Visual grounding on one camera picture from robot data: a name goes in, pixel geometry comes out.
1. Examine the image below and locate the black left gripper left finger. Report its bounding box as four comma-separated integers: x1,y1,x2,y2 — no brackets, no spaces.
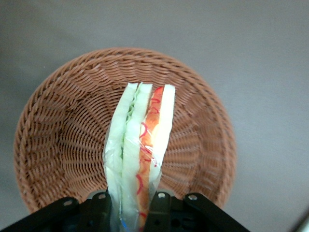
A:
79,189,113,232

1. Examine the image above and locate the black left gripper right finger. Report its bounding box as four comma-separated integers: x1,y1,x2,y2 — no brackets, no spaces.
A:
143,190,175,232

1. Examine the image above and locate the triangle sandwich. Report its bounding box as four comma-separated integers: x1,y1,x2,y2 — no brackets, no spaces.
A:
102,82,176,232

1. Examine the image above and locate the brown round wicker basket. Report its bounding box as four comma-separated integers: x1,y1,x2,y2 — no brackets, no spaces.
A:
13,46,238,216

